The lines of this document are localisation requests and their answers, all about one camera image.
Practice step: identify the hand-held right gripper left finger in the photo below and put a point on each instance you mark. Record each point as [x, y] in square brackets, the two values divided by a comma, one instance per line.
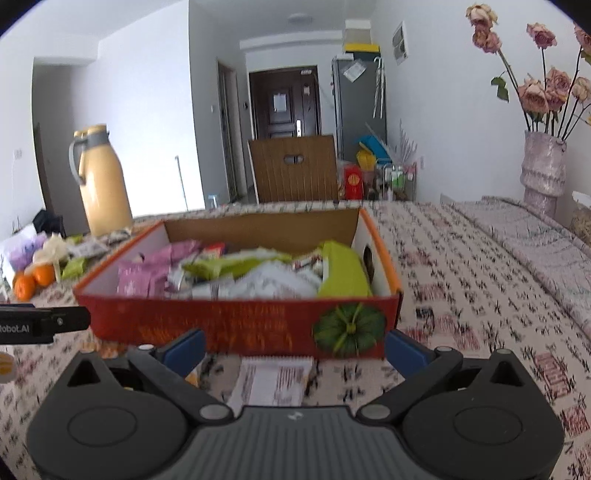
[184, 353]

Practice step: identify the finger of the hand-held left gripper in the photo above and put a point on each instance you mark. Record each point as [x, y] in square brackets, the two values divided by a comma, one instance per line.
[71, 318]

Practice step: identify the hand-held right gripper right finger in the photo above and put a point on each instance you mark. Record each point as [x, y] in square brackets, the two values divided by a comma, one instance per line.
[404, 354]

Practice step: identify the red pumpkin-print cardboard box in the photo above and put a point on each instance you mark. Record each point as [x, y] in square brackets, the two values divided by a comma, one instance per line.
[258, 323]

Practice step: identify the white snack packet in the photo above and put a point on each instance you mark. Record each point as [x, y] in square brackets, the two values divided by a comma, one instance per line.
[272, 381]

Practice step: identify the pile of snack packets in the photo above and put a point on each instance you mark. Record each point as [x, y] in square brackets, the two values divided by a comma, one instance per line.
[258, 277]

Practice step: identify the orange snack packet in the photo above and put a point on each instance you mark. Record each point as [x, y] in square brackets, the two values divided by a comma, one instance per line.
[194, 376]

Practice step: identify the orange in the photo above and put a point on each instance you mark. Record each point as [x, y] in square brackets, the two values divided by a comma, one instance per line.
[23, 286]
[44, 273]

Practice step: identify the scattered small wrapped treats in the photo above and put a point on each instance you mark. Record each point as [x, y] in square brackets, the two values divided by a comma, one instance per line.
[85, 258]

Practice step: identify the cream crumpled cloth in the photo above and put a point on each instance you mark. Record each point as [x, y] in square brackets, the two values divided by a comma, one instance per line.
[51, 254]

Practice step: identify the purple tissue pack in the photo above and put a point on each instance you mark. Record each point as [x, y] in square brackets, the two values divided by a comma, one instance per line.
[23, 251]

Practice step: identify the black bag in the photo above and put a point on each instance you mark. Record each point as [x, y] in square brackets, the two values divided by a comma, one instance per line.
[46, 221]

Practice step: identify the yellow thermos jug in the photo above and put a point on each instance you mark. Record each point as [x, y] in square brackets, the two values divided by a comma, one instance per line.
[108, 194]

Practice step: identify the grey quilted cloth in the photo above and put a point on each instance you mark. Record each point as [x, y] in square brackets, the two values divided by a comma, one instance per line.
[531, 240]

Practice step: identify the red gift box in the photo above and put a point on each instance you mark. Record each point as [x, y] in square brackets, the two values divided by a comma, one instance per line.
[354, 182]

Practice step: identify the wooden chair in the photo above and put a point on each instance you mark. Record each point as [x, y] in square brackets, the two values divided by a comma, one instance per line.
[295, 175]

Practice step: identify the blue plastic bin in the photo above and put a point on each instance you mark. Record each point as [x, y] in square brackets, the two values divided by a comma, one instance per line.
[374, 146]

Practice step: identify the pale dried plant bunch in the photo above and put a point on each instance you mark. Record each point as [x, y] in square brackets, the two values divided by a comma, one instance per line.
[405, 141]

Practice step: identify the grey interior door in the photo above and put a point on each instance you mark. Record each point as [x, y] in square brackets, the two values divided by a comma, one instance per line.
[228, 138]

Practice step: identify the glass jar with lid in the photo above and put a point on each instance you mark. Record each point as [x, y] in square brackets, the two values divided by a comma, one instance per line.
[582, 219]

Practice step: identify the pink ribbed vase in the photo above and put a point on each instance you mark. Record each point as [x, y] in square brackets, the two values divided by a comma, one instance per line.
[544, 173]

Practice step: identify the grey refrigerator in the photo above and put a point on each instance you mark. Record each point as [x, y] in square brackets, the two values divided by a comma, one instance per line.
[360, 110]

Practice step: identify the dark brown entrance door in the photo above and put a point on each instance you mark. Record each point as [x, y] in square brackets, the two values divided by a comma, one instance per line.
[284, 124]

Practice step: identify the white hanging umbrella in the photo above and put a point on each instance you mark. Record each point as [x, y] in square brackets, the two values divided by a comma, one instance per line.
[379, 87]

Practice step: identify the white paper notice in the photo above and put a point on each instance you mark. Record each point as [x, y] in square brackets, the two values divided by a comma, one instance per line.
[280, 101]

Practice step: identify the paper sheet on refrigerator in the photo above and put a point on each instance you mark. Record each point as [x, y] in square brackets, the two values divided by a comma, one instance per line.
[354, 71]

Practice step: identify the dried pink roses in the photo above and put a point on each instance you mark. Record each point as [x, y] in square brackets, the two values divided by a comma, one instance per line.
[533, 94]

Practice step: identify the yellow flat box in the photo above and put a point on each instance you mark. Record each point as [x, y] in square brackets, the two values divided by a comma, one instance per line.
[361, 47]

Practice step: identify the white box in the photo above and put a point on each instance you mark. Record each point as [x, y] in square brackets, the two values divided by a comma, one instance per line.
[358, 31]

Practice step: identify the white wall panel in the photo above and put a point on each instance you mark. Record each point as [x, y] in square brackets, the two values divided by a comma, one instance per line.
[400, 42]

